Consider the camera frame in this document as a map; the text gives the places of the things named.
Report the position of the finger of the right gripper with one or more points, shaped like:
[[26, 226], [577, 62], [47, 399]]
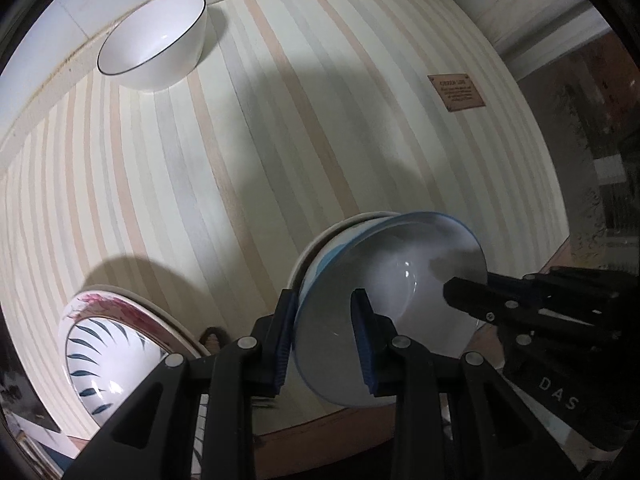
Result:
[[480, 297]]

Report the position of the white bowl dark rim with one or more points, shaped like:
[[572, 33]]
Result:
[[155, 46]]

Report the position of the brown mat label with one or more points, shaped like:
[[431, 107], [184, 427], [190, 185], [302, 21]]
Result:
[[457, 91]]

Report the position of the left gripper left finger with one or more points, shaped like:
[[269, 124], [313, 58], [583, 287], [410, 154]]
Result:
[[152, 434]]

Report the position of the striped table mat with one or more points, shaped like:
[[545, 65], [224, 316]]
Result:
[[303, 113]]

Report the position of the plain white bowl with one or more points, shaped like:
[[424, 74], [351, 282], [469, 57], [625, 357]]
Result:
[[327, 244]]

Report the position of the white plate blue leaf pattern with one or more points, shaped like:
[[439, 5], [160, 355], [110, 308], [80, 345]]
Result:
[[107, 359]]

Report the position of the white bowl blue flower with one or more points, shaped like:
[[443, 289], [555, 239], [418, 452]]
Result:
[[402, 263]]

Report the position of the white plate pink flowers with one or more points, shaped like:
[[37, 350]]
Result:
[[123, 306]]

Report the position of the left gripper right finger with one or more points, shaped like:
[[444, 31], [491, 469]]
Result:
[[455, 418]]

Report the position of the black induction cooktop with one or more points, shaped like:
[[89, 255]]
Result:
[[17, 393]]

